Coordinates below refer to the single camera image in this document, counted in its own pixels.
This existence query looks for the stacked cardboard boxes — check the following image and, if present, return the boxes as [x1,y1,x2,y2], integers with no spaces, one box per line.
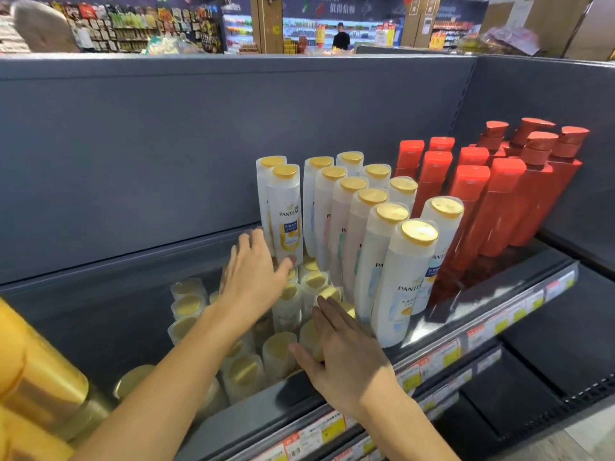
[480,0,615,61]

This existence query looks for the person's right hand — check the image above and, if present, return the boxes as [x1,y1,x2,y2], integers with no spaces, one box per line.
[288,296,405,419]

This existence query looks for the drinks shelf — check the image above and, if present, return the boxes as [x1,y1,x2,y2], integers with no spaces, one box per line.
[223,14,253,54]

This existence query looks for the clear bottle with gold cap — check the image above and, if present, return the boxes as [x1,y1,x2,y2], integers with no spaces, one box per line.
[113,365,157,402]

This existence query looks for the person's left hand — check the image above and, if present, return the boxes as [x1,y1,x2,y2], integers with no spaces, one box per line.
[216,229,299,327]

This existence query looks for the hanging snack display rack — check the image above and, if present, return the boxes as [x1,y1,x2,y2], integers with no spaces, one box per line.
[48,0,225,54]

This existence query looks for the row of shelf price tags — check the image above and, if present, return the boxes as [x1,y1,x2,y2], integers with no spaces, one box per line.
[332,348,503,461]
[250,271,578,461]

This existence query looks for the dark grey store shelf unit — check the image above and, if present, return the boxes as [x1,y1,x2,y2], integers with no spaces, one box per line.
[0,53,615,461]

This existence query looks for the white and red sale sign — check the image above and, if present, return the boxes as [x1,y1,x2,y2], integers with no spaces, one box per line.
[374,24,398,48]

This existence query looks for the beige rounded object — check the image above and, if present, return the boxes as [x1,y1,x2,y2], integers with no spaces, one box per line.
[11,0,80,53]

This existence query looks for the large yellow bottle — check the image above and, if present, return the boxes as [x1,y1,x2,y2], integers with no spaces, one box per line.
[0,297,90,432]
[0,407,76,461]

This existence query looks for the yellow-label white shampoo bottle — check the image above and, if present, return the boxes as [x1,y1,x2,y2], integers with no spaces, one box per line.
[266,164,304,268]

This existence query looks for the person's right forearm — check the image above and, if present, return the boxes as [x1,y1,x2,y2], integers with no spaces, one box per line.
[358,381,463,461]

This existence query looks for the wooden pillar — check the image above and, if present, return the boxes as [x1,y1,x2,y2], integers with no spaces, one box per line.
[401,0,441,48]
[250,0,284,54]

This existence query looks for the row of white gold-capped bottles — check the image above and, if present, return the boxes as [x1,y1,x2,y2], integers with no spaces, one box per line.
[256,151,465,349]

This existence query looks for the clear bag of goods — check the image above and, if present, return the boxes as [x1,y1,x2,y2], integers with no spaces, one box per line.
[456,26,542,57]
[143,35,206,55]

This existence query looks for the cluster of small gold-capped bottles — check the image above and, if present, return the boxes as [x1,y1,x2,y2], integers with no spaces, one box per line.
[167,256,358,405]

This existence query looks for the row of red shampoo bottles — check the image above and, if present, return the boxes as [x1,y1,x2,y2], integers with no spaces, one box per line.
[394,117,591,309]

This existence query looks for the person's left forearm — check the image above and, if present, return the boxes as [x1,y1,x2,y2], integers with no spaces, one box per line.
[72,302,256,461]

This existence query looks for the lit refrigerated display shelf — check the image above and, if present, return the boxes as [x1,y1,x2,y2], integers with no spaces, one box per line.
[283,16,404,49]

